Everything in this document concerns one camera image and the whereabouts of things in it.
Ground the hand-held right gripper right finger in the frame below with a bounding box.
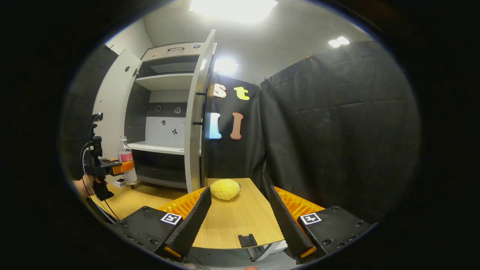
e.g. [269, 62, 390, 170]
[269, 186, 372, 263]

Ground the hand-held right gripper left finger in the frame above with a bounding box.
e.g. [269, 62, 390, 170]
[112, 187, 212, 263]

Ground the clear bottle with pink label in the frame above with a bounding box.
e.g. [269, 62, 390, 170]
[117, 136, 138, 185]

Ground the grey cabinet door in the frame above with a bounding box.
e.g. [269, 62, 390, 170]
[92, 48, 143, 180]
[184, 29, 217, 194]

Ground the white cabinet shelf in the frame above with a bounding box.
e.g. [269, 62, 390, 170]
[127, 141, 187, 155]
[134, 73, 194, 91]

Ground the grey cabinet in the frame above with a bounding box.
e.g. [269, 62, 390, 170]
[124, 42, 220, 190]

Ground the white table leg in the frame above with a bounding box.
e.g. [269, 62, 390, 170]
[249, 242, 287, 261]

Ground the black table clamp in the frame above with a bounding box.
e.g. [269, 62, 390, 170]
[238, 234, 258, 248]

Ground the yellow round sponge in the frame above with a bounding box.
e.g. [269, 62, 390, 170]
[210, 179, 241, 200]

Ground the black backdrop cloth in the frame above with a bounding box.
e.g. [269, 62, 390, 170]
[60, 40, 422, 225]

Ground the ceiling light panel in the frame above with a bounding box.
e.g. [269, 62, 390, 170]
[189, 0, 278, 22]
[328, 36, 350, 48]
[214, 58, 238, 74]

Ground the black cable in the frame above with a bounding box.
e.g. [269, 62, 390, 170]
[82, 148, 121, 222]

